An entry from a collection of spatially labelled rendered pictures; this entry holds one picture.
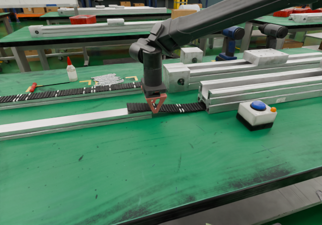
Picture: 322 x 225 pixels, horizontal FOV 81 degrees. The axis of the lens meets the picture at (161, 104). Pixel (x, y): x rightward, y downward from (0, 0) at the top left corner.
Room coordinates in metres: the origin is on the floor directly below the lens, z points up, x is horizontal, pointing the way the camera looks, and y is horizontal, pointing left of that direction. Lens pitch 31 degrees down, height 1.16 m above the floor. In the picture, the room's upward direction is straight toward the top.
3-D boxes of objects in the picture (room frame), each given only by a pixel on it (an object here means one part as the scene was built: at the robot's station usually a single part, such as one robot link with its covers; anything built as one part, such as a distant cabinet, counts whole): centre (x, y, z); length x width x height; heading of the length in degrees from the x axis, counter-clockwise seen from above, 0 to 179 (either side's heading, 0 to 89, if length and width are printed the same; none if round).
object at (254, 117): (0.51, -0.30, 0.81); 0.10 x 0.08 x 0.06; 15
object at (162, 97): (0.54, 0.02, 0.85); 0.07 x 0.07 x 0.09; 14
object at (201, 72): (0.88, -0.50, 0.82); 0.80 x 0.10 x 0.09; 105
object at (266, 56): (0.88, -0.50, 0.87); 0.16 x 0.11 x 0.07; 105
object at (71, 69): (0.84, 0.42, 0.84); 0.04 x 0.04 x 0.12
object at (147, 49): (0.56, 0.03, 0.98); 0.07 x 0.06 x 0.07; 35
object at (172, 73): (0.76, -0.07, 0.83); 0.12 x 0.09 x 0.10; 15
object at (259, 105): (0.50, -0.31, 0.84); 0.04 x 0.04 x 0.02
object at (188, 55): (1.03, -0.17, 0.83); 0.11 x 0.10 x 0.10; 11
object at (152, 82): (0.55, 0.03, 0.92); 0.10 x 0.07 x 0.07; 14
